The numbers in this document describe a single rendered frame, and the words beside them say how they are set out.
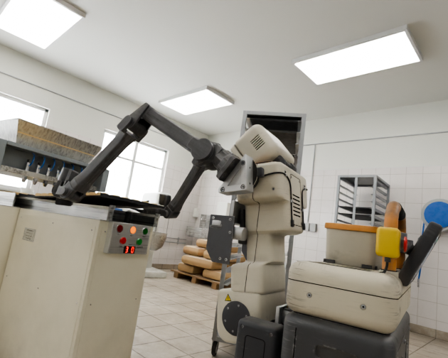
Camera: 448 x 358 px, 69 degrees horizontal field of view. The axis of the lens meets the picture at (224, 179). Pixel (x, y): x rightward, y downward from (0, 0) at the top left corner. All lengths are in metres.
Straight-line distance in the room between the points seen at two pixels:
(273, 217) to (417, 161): 4.12
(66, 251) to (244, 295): 0.91
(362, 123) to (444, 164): 1.28
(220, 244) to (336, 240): 0.37
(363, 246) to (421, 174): 4.09
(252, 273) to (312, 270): 0.29
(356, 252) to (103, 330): 1.16
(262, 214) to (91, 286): 0.83
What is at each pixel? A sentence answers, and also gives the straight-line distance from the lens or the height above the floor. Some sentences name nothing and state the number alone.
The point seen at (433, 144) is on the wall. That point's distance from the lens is 5.11.
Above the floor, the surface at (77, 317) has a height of 0.43.
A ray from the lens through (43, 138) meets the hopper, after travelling 2.22.
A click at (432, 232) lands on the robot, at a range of 0.95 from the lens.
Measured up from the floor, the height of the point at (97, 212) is 0.87.
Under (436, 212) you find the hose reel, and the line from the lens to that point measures 4.76.
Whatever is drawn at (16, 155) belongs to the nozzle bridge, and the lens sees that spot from 2.19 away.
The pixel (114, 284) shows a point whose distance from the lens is 1.64.
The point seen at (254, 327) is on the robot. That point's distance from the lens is 0.99.
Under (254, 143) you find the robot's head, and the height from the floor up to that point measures 1.18.
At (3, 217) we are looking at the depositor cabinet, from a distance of 2.09.
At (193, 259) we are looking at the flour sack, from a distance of 5.56.
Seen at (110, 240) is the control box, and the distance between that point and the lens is 1.53.
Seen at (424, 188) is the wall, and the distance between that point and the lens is 4.98.
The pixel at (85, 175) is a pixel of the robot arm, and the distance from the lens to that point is 1.40.
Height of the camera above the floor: 0.85
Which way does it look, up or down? 10 degrees up
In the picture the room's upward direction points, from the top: 8 degrees clockwise
